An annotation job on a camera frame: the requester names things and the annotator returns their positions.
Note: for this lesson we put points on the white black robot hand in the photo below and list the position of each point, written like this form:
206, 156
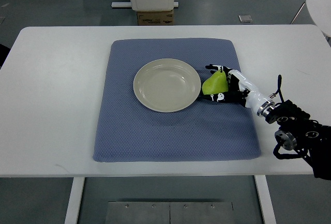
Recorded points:
240, 90

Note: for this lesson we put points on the green pear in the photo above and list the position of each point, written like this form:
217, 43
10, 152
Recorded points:
216, 83

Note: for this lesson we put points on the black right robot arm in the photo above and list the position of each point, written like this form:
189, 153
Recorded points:
299, 136

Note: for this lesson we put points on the grey floor socket plate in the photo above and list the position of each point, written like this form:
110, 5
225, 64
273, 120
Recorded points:
245, 18

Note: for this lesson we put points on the beige round plate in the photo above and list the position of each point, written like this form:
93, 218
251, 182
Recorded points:
166, 85

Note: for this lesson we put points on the metal floor plate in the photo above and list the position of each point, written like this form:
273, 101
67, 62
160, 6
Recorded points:
170, 212

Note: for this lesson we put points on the brown cardboard box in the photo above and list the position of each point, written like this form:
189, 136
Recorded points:
155, 18

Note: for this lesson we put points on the white chair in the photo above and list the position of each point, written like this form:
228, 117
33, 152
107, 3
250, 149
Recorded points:
319, 11

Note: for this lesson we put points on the blue woven table mat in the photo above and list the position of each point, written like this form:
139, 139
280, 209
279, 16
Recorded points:
127, 131

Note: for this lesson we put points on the right white table leg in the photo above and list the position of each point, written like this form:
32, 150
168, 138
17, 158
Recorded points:
265, 201

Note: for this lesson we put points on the white table leg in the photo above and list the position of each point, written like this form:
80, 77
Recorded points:
265, 201
74, 202

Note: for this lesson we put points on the left white table leg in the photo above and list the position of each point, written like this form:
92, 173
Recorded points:
74, 202

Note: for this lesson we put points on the dark object at left edge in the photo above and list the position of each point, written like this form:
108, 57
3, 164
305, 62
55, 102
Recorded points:
4, 51

